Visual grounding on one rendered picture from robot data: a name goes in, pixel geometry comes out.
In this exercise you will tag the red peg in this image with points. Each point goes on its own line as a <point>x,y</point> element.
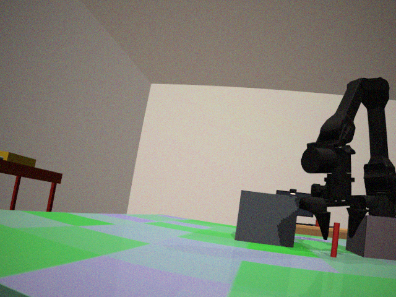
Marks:
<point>335,240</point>

